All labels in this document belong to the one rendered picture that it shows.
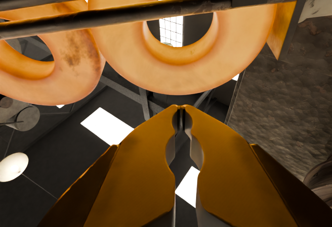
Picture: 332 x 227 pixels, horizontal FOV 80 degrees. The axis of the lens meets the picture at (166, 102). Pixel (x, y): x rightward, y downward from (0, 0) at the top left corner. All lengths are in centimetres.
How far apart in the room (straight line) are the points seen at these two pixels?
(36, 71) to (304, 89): 53
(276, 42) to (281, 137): 53
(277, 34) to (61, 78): 21
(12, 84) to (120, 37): 14
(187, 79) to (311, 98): 42
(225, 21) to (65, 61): 15
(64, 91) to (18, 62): 6
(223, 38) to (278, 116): 48
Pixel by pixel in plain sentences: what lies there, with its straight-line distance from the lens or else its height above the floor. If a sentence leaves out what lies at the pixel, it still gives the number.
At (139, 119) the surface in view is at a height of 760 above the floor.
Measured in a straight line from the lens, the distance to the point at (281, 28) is 18.
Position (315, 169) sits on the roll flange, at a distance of 62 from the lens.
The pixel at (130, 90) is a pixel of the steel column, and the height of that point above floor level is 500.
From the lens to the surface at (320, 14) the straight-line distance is 20.
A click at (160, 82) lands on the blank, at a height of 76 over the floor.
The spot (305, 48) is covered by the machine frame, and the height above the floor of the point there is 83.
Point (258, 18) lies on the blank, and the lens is 19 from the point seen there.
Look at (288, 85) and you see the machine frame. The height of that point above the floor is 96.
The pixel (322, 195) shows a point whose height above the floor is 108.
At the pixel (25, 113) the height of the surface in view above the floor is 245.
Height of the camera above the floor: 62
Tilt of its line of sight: 48 degrees up
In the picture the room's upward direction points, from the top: 177 degrees clockwise
